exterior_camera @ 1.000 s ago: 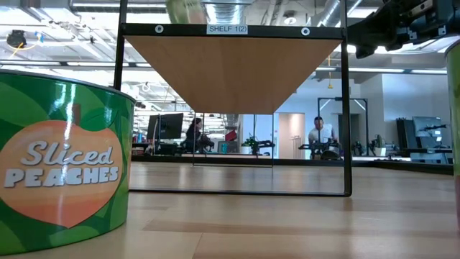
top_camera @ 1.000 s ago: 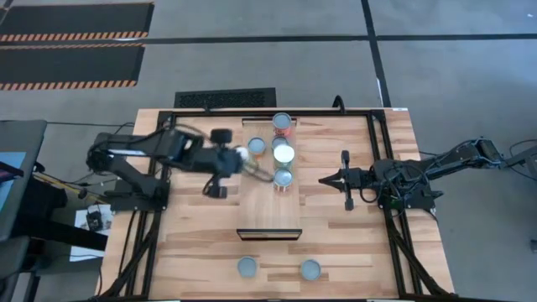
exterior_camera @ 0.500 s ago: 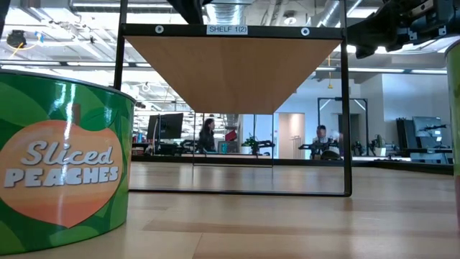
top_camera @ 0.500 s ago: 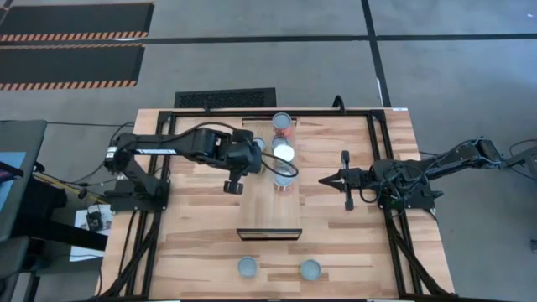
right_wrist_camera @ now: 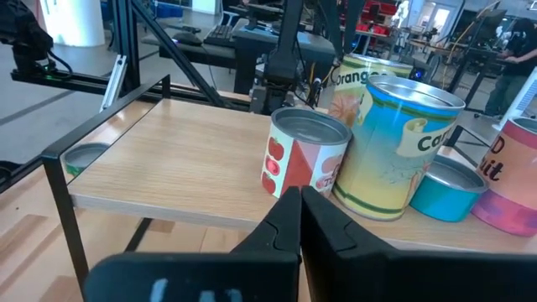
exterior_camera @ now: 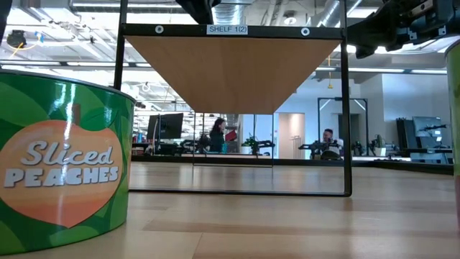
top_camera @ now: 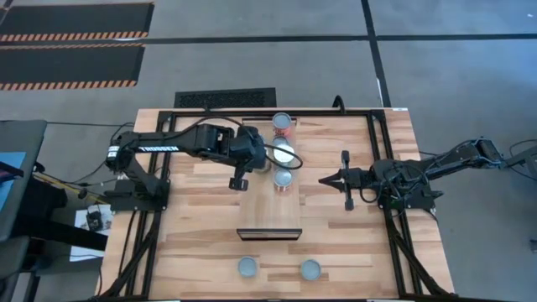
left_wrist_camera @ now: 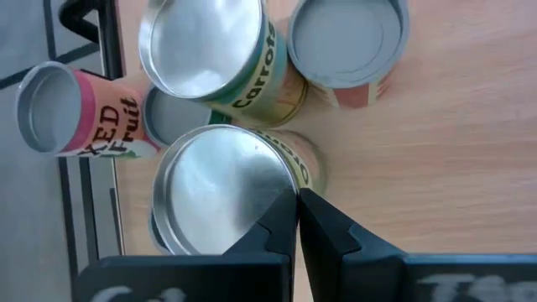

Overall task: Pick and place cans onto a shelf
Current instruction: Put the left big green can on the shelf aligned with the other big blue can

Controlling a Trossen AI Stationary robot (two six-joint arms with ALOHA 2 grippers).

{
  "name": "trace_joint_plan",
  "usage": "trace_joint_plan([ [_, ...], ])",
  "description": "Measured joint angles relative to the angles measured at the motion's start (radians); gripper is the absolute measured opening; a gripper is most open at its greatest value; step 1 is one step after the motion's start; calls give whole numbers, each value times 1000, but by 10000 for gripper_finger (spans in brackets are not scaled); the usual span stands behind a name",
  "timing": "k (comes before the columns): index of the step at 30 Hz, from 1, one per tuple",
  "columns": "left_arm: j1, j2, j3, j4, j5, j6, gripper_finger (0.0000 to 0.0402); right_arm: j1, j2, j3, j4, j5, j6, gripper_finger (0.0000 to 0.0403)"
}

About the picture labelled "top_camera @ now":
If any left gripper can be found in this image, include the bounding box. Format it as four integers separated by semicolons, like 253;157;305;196
229;125;269;192

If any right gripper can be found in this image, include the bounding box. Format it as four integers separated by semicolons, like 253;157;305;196
319;150;371;211

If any tall blue carrot can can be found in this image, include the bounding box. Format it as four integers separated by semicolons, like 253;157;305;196
272;143;297;168

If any tomato label can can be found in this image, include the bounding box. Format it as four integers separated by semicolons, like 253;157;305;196
273;167;295;195

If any mixed fruit can pink orange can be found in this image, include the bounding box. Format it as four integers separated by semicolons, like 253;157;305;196
271;112;294;138

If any green and red label can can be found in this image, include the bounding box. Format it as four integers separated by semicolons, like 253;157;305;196
299;258;323;282

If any black floor vent grille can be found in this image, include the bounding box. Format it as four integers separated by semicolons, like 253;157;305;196
174;86;277;109

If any black floor tape strip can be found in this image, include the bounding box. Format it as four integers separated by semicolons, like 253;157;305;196
360;0;392;108
138;33;537;45

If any small black device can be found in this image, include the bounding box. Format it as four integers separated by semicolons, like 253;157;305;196
86;211;104;231

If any dark metal bar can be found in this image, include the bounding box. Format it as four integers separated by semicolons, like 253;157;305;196
505;144;537;169

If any white paper sheet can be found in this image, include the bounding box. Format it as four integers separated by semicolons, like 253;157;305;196
69;207;113;262

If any black mat with hazard stripe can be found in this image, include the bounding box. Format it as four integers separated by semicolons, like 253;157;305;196
0;2;155;43
0;44;146;92

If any black floor stand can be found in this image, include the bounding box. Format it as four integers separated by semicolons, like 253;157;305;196
16;175;109;253

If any dark grey desk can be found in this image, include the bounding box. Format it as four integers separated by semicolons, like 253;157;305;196
0;120;47;242

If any blue screen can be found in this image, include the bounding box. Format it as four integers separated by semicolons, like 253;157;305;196
0;151;27;211

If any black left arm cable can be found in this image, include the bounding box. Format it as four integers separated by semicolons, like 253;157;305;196
163;116;305;171

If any black aluminium rig frame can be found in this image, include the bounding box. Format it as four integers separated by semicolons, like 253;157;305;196
96;107;456;302

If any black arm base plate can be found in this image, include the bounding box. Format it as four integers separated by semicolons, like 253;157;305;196
103;178;171;213
376;186;445;211

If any black floor cable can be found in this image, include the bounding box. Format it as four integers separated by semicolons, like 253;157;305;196
66;121;136;188

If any yellow cable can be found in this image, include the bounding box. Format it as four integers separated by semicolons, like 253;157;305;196
33;174;110;205

